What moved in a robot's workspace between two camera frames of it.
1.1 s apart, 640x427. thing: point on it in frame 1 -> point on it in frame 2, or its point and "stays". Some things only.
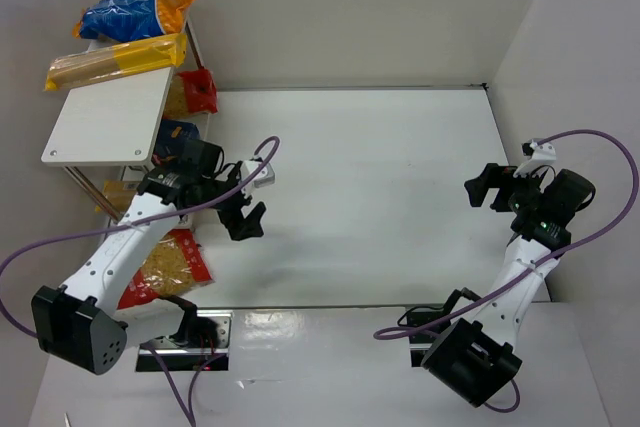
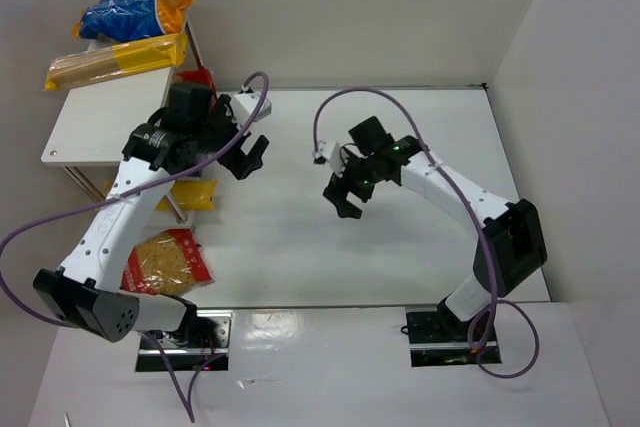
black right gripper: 500,187 -> 347,185
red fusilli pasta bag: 174,265 stays
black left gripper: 232,212 -> 236,161
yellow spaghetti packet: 115,59 stays
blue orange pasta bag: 135,14 stays
